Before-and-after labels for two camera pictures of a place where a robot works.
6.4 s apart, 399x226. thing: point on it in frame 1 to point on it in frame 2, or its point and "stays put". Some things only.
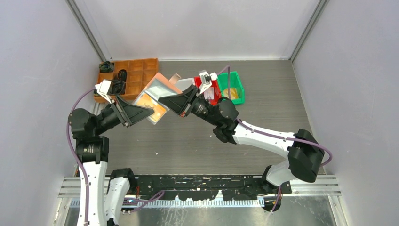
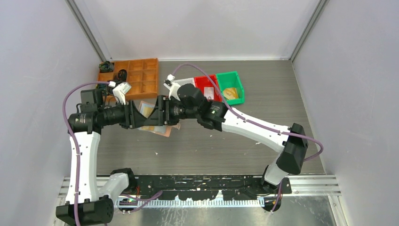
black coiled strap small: [122, 75] stays put
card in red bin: [209, 94] stays put
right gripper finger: [179, 103] to [155, 118]
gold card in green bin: [233, 92] stays put
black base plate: [206, 187] stays put
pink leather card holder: [159, 86] to [146, 108]
